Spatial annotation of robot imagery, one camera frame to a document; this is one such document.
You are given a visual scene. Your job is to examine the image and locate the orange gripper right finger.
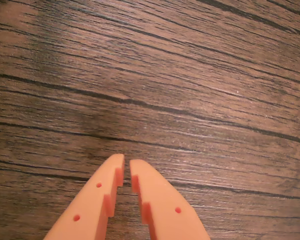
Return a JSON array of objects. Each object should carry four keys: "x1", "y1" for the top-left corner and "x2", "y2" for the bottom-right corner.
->
[{"x1": 129, "y1": 159, "x2": 211, "y2": 240}]

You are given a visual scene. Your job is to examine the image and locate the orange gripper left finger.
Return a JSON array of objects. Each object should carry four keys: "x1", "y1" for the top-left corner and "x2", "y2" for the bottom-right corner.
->
[{"x1": 42, "y1": 153, "x2": 125, "y2": 240}]

